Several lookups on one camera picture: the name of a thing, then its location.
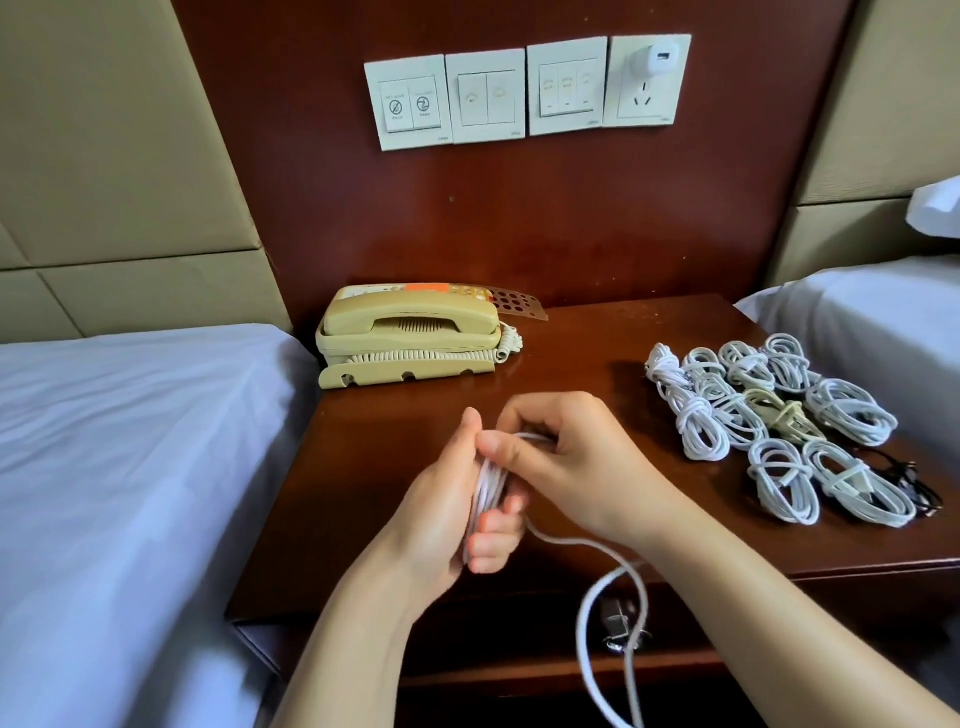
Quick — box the person's left hand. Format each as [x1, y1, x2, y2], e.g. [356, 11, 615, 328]
[367, 408, 531, 614]

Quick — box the white two-button wall switch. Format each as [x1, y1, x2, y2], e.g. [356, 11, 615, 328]
[364, 55, 455, 152]

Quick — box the white double rocker wall switch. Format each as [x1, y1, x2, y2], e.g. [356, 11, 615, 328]
[447, 49, 528, 144]

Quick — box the metal ring drawer handle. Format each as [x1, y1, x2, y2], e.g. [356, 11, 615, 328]
[600, 597, 654, 654]

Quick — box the dark wooden drawer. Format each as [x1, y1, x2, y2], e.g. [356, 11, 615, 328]
[270, 577, 960, 684]

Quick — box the bed white sheet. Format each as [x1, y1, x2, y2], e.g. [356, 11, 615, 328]
[735, 255, 960, 482]
[0, 325, 320, 728]

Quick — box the thin black cable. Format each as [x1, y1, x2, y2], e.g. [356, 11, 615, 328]
[882, 454, 945, 518]

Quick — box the white pillow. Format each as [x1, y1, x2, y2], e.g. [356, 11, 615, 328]
[906, 175, 960, 239]

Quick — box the tangle of white cables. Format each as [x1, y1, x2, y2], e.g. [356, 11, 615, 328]
[465, 429, 654, 728]

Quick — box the person's right forearm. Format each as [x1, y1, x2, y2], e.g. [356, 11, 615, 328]
[652, 487, 960, 728]

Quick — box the wooden nightstand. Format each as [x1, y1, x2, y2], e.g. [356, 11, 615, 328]
[225, 292, 960, 728]

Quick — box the white triple rocker wall switch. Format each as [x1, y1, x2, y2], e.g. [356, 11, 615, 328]
[526, 37, 609, 137]

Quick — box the beige padded headboard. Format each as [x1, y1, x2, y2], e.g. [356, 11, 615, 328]
[0, 0, 294, 344]
[765, 0, 960, 287]

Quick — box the beige corded telephone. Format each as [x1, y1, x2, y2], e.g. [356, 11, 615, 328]
[315, 283, 549, 390]

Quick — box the left bed white sheet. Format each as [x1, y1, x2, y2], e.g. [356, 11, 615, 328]
[0, 325, 320, 728]

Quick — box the dark wooden wall panel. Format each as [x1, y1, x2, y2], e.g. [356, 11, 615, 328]
[169, 0, 857, 324]

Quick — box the cream cable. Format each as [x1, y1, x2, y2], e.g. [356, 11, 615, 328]
[745, 390, 827, 446]

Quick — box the right bed white sheet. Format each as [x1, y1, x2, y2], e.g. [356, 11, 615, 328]
[735, 255, 960, 482]

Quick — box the person's right hand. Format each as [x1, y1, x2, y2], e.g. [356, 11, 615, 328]
[477, 393, 695, 554]

